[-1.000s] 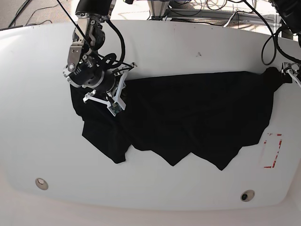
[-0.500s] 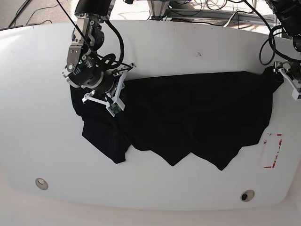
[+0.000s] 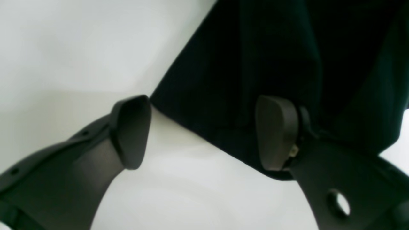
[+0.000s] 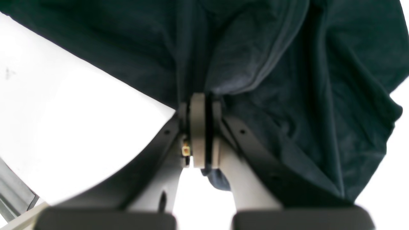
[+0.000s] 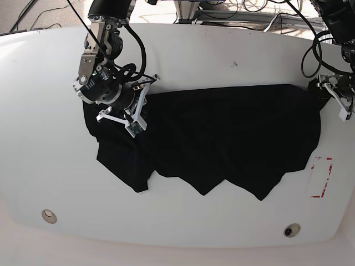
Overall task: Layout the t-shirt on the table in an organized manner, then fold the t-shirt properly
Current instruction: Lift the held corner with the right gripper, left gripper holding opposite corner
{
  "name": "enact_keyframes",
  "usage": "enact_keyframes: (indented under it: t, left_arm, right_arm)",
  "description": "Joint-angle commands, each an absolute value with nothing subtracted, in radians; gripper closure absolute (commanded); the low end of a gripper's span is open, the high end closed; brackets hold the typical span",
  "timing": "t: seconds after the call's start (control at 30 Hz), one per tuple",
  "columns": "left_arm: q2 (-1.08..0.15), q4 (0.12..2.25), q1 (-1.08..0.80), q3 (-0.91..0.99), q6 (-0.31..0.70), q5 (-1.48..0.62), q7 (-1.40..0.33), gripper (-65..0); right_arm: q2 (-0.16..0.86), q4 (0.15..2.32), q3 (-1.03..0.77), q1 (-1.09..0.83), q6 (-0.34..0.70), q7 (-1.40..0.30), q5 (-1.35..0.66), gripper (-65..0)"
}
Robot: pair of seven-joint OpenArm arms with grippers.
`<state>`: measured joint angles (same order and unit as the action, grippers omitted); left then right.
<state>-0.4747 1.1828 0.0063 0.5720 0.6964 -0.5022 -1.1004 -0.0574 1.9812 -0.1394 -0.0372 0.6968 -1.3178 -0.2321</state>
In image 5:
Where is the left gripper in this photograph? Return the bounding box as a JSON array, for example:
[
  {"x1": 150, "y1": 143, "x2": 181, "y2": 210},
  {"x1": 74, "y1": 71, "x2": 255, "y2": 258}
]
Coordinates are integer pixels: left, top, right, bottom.
[{"x1": 317, "y1": 74, "x2": 354, "y2": 114}]

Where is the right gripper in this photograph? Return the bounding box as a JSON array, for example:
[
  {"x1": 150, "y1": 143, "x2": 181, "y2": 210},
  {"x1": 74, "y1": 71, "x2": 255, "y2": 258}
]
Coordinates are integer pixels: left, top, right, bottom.
[{"x1": 96, "y1": 74, "x2": 160, "y2": 127}]

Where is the black t-shirt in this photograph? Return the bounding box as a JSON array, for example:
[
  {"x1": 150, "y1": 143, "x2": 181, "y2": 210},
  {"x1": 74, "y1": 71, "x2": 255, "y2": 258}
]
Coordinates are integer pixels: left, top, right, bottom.
[{"x1": 83, "y1": 84, "x2": 329, "y2": 200}]

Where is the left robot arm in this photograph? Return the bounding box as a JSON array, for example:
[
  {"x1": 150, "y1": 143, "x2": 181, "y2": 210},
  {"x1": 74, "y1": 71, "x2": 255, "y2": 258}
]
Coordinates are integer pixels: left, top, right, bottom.
[{"x1": 286, "y1": 1, "x2": 354, "y2": 121}]

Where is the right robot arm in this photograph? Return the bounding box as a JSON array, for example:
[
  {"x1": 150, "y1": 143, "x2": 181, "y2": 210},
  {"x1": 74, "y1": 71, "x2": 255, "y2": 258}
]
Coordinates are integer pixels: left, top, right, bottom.
[{"x1": 73, "y1": 1, "x2": 159, "y2": 136}]

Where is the red tape rectangle marking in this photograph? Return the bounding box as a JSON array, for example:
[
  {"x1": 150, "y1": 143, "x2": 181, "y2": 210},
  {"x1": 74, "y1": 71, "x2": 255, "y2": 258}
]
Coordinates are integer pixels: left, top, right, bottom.
[{"x1": 307, "y1": 157, "x2": 334, "y2": 198}]

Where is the left table grommet hole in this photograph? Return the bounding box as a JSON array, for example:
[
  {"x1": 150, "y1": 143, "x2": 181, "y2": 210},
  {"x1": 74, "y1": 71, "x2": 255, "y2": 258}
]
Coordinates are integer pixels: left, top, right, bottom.
[{"x1": 41, "y1": 209, "x2": 57, "y2": 224}]

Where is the table grommet hole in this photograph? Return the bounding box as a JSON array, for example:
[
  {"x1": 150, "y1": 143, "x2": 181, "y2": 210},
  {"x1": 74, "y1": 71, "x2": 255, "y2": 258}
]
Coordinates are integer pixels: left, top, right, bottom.
[
  {"x1": 41, "y1": 209, "x2": 57, "y2": 224},
  {"x1": 283, "y1": 223, "x2": 301, "y2": 238}
]

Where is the right table grommet hole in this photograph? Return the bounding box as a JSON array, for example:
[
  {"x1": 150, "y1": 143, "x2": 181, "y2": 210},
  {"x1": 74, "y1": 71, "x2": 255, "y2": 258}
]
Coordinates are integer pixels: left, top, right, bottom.
[{"x1": 283, "y1": 223, "x2": 301, "y2": 238}]

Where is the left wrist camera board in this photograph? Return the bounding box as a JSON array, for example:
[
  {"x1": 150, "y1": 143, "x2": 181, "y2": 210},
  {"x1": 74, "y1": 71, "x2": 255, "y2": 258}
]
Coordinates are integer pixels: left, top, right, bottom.
[{"x1": 339, "y1": 108, "x2": 352, "y2": 121}]

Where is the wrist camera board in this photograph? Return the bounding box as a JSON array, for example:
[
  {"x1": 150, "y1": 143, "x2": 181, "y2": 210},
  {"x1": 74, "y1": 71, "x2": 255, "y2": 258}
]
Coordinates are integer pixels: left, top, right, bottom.
[
  {"x1": 125, "y1": 120, "x2": 147, "y2": 138},
  {"x1": 339, "y1": 108, "x2": 352, "y2": 121}
]

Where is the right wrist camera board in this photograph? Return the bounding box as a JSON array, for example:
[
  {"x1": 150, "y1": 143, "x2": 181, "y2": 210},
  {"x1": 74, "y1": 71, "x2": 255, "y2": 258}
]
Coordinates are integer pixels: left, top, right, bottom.
[{"x1": 125, "y1": 120, "x2": 147, "y2": 138}]

